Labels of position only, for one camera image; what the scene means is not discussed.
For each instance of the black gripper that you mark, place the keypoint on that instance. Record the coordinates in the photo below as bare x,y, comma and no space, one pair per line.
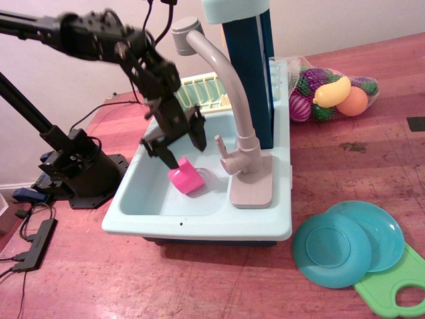
173,122

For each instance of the pink plastic cup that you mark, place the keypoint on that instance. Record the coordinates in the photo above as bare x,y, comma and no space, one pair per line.
185,178

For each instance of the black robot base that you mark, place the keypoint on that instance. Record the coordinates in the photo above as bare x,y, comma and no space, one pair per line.
77,170

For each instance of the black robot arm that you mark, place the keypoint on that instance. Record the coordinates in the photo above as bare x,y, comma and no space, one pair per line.
101,36

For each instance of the yellow dish rack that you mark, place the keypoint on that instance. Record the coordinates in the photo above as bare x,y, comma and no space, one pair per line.
203,90

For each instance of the light blue toy sink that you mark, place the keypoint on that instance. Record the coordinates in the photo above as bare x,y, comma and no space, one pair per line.
146,203

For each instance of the dark blue water tower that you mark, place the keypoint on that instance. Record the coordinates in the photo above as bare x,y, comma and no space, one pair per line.
248,35

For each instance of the mesh bag of toy produce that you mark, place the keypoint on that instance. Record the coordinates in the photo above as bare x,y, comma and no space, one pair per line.
296,76

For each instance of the yellow toy banana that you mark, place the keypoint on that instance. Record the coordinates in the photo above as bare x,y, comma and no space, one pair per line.
329,95

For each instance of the blue clamp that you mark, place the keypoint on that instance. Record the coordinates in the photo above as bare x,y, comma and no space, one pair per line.
29,196

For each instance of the orange toy fruit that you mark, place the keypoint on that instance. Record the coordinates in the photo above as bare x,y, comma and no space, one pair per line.
355,104

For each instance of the front teal plate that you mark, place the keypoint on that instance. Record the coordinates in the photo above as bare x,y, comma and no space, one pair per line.
332,250

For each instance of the teal plate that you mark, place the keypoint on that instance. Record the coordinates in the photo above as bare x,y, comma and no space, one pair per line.
384,233
332,250

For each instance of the black usb hub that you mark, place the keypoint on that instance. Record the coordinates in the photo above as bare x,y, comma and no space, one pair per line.
33,258

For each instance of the rear teal plate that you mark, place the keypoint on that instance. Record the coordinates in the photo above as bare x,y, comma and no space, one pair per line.
384,233

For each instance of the green cutting board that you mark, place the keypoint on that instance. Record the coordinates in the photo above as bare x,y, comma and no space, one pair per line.
379,289

